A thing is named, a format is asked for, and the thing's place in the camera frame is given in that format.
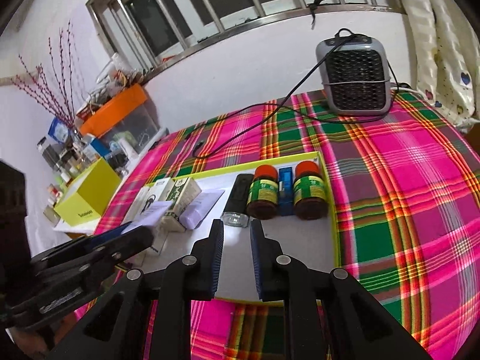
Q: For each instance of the yellow-green box lid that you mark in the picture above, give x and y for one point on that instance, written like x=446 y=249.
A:
x=89 y=194

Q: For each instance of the brown jar orange lid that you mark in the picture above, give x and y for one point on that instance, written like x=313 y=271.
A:
x=310 y=200
x=262 y=201

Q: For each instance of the orange plastic bin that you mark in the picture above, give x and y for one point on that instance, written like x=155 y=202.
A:
x=109 y=115

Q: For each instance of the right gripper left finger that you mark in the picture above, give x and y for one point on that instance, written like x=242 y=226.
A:
x=203 y=277

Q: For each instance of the pink plaid tablecloth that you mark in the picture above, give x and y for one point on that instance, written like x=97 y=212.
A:
x=406 y=194

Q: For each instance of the white beige long box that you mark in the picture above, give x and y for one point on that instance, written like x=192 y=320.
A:
x=137 y=204

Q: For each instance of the cream patterned curtain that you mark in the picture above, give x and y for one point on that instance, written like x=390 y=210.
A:
x=447 y=59

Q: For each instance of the white lavender cream tube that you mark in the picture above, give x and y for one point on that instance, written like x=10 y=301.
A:
x=197 y=211

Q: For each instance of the green white medicine box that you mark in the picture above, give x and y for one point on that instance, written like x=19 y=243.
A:
x=182 y=194

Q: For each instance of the red twig branches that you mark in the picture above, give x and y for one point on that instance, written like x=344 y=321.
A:
x=52 y=88

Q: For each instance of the blue translucent small box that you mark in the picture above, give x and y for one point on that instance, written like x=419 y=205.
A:
x=285 y=192

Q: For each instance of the clear plastic storage box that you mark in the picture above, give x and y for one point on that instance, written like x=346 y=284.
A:
x=138 y=128

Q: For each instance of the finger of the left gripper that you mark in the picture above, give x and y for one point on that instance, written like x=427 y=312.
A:
x=103 y=260
x=108 y=234

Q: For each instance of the person's left hand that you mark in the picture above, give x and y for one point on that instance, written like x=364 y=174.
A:
x=33 y=345

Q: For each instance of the white earphone box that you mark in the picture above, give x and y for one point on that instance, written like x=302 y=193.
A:
x=158 y=192

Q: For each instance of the small grey space heater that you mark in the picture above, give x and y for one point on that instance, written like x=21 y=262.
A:
x=355 y=75

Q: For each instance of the blue white carton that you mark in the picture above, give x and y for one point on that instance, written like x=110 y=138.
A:
x=94 y=148

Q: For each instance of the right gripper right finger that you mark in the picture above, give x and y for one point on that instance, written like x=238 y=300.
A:
x=271 y=265

